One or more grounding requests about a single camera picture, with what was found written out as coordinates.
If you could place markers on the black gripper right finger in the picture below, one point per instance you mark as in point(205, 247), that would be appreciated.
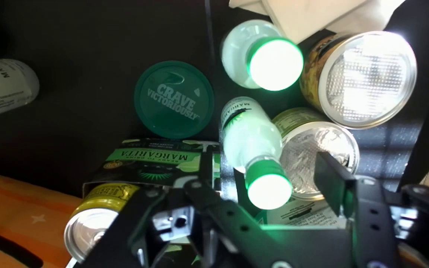
point(372, 223)

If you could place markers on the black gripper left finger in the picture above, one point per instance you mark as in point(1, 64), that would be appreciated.
point(223, 217)

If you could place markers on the can with silver foil lid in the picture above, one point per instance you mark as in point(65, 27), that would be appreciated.
point(312, 149)

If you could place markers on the green margarita box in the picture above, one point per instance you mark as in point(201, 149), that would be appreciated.
point(144, 158)

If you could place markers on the yellow drink can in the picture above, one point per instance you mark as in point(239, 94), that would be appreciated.
point(95, 217)

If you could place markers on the green round lid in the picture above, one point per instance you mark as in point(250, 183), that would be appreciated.
point(174, 98)

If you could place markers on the yellow tin with foil lid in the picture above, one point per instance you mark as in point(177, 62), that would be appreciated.
point(368, 79)

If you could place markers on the brown cardboard face box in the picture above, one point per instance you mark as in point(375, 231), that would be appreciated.
point(20, 208)

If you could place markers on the loose white paper napkin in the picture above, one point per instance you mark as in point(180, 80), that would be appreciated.
point(312, 16)

